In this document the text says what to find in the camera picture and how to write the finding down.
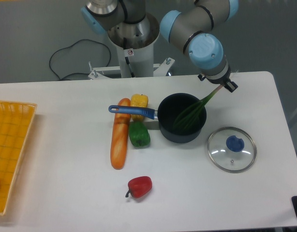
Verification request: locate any green bell pepper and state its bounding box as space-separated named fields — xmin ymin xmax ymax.
xmin=129 ymin=121 xmax=150 ymax=148

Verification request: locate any black floor cable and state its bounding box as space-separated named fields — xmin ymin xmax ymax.
xmin=49 ymin=39 xmax=112 ymax=81

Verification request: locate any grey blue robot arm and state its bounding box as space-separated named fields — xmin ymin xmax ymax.
xmin=81 ymin=0 xmax=238 ymax=92

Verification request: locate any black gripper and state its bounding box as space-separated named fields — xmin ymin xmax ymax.
xmin=198 ymin=72 xmax=238 ymax=93

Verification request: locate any dark pot blue handle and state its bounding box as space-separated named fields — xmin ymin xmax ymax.
xmin=108 ymin=93 xmax=207 ymax=144

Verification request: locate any red bell pepper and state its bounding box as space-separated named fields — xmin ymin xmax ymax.
xmin=125 ymin=176 xmax=152 ymax=199

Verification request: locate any glass lid blue knob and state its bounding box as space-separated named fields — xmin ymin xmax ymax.
xmin=207 ymin=127 xmax=257 ymax=174

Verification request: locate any yellow woven basket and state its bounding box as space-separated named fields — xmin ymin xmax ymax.
xmin=0 ymin=100 xmax=37 ymax=216

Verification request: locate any orange baguette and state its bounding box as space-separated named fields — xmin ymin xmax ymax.
xmin=110 ymin=98 xmax=132 ymax=170

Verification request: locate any green onion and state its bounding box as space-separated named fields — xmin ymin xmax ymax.
xmin=173 ymin=85 xmax=223 ymax=132

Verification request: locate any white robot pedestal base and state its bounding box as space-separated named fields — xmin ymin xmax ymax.
xmin=89 ymin=13 xmax=175 ymax=79

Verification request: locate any yellow bell pepper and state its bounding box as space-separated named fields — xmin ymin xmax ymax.
xmin=130 ymin=93 xmax=149 ymax=122

